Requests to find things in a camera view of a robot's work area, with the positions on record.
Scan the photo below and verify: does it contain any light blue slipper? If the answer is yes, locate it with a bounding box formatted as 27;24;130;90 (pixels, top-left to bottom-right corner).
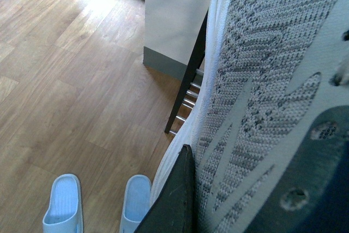
119;175;152;232
42;174;84;232

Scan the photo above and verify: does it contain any black metal shoe rack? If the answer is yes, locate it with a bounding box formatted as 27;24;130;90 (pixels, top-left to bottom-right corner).
164;11;208;135

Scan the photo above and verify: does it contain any light blue slipper upper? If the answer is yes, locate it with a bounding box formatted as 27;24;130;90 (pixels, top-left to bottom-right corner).
42;174;84;232

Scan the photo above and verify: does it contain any grey knit sneaker front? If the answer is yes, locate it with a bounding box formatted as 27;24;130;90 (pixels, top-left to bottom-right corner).
151;0;348;232

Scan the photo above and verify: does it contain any light blue slipper lower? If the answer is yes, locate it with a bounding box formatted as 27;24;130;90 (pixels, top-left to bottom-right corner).
119;175;152;232

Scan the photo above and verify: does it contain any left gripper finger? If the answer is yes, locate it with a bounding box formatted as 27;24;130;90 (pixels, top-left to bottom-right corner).
135;144;195;232

